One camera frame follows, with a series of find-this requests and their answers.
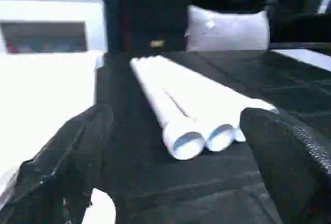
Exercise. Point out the white flat panel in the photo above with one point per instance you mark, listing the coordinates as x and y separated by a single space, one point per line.
307 54

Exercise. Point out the gold sofa label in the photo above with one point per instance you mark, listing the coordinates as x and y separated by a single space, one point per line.
157 43

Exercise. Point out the black sofa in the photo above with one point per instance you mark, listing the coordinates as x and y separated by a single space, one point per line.
144 9

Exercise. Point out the white glass-door cabinet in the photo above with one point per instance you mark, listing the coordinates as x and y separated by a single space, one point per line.
51 9

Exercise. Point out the grey printed cushion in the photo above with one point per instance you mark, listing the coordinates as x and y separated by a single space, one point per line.
227 30

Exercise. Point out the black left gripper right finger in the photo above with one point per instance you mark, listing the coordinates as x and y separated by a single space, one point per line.
292 169

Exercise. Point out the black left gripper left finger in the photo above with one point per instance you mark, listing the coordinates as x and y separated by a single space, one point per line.
59 162

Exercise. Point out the black work mat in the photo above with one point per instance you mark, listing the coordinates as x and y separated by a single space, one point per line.
181 187

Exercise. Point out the white plastic table top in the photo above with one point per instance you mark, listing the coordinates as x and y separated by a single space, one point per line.
46 84

